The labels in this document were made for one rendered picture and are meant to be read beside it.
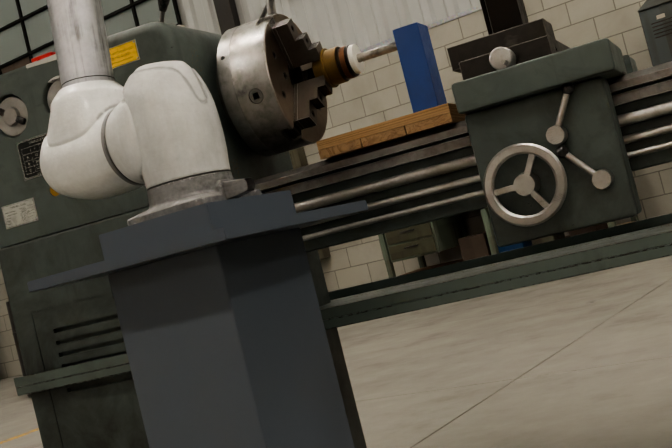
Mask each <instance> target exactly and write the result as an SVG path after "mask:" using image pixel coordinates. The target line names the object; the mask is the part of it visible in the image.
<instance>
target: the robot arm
mask: <svg viewBox="0 0 672 448"><path fill-rule="evenodd" d="M47 6H48V11H49V17H50V23H51V29H52V35H53V40H54V46H55V52H56V58H57V63H58V69H59V75H60V81H61V87H62V89H61V90H59V92H58V93H57V95H56V96H55V97H54V99H53V101H52V103H51V112H50V119H49V126H48V132H47V136H46V137H45V138H44V140H43V143H42V146H41V151H40V168H41V172H42V175H43V177H44V179H45V180H46V182H47V183H48V185H49V186H50V187H51V188H52V189H53V190H55V191H56V192H57V193H59V194H61V195H64V196H67V197H70V198H76V199H96V200H100V199H106V198H111V197H115V196H118V195H122V194H125V193H128V192H130V191H133V190H136V189H138V188H140V187H142V186H144V185H145V186H146V190H147V195H148V202H149V209H148V210H146V211H145V212H143V213H141V214H139V215H137V216H134V217H132V218H130V219H128V220H127V223H128V226H131V225H134V224H137V223H141V222H144V221H147V220H151V219H154V218H157V217H161V216H164V215H167V214H171V213H174V212H177V211H181V210H184V209H187V208H191V207H194V206H197V205H201V204H204V203H209V202H215V201H222V200H228V199H235V198H241V197H248V196H254V195H261V194H262V192H261V189H254V188H255V183H254V180H253V179H252V178H244V179H237V180H236V179H234V178H233V176H232V173H231V169H230V164H229V159H228V151H227V146H226V141H225V137H224V132H223V128H222V125H221V121H220V118H219V114H218V111H217V108H216V105H215V102H214V100H213V97H212V95H211V93H210V91H209V89H208V87H207V86H206V84H205V83H204V81H203V80H202V78H201V77H200V75H199V74H198V73H197V72H196V70H195V69H193V68H191V67H190V66H189V65H188V64H186V63H185V62H183V61H163V62H156V63H151V64H146V65H143V66H140V67H139V68H137V69H136V70H135V71H134V73H133V74H131V75H130V76H129V78H128V80H127V81H126V83H125V86H124V87H123V86H122V85H120V84H119V83H118V82H115V79H114V73H113V68H112V62H111V57H110V51H109V46H108V40H107V34H106V29H105V23H104V18H103V12H102V7H101V1H100V0H47Z"/></svg>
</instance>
